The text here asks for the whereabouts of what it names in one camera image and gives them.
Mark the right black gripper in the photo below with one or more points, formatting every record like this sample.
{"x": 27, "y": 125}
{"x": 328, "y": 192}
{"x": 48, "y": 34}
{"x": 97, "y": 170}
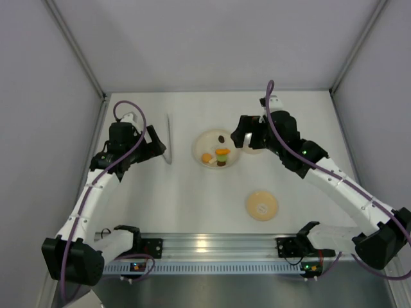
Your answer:
{"x": 255, "y": 133}

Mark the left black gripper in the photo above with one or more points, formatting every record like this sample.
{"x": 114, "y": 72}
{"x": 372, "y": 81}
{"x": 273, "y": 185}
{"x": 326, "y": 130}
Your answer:
{"x": 151, "y": 143}

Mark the round lunch box container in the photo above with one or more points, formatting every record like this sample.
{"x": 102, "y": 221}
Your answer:
{"x": 251, "y": 145}

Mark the orange carrot slice food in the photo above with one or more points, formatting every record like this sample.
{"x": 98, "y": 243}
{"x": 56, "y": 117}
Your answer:
{"x": 222, "y": 151}

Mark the green round food piece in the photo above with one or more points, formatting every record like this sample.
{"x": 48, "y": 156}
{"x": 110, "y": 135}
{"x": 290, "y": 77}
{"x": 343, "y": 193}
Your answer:
{"x": 221, "y": 158}

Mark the beige round lid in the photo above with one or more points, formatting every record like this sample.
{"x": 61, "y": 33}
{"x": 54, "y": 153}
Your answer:
{"x": 261, "y": 205}

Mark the orange round food piece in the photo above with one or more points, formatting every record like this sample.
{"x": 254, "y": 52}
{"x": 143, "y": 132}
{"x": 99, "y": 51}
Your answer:
{"x": 206, "y": 157}

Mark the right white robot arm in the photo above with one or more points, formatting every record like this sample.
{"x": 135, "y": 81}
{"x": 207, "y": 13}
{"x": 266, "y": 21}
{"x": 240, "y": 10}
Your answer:
{"x": 380, "y": 231}

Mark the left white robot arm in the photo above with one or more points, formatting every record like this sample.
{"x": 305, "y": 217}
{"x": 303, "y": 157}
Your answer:
{"x": 74, "y": 255}

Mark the cream round plate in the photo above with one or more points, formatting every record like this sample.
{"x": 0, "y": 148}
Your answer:
{"x": 207, "y": 142}

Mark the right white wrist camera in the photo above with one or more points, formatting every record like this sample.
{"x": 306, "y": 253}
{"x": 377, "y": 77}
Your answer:
{"x": 275, "y": 104}

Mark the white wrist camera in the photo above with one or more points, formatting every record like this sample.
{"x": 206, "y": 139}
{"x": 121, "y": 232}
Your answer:
{"x": 133, "y": 119}
{"x": 275, "y": 104}

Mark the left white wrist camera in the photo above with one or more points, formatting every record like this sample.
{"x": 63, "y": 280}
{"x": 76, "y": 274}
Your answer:
{"x": 133, "y": 119}

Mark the right aluminium frame post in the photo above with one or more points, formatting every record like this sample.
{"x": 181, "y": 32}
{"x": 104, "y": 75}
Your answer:
{"x": 358, "y": 44}

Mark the aluminium frame post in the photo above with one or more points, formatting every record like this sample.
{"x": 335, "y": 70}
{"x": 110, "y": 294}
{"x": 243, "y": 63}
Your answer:
{"x": 62, "y": 25}
{"x": 358, "y": 44}

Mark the aluminium mounting rail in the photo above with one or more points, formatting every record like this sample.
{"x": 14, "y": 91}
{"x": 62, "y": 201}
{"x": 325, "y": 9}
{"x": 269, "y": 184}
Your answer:
{"x": 218, "y": 247}

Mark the slotted grey cable duct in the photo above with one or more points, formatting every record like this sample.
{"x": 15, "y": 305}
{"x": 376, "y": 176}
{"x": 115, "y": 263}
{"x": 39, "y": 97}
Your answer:
{"x": 209, "y": 268}

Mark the left aluminium frame post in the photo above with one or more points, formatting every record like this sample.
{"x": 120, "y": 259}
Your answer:
{"x": 62, "y": 25}

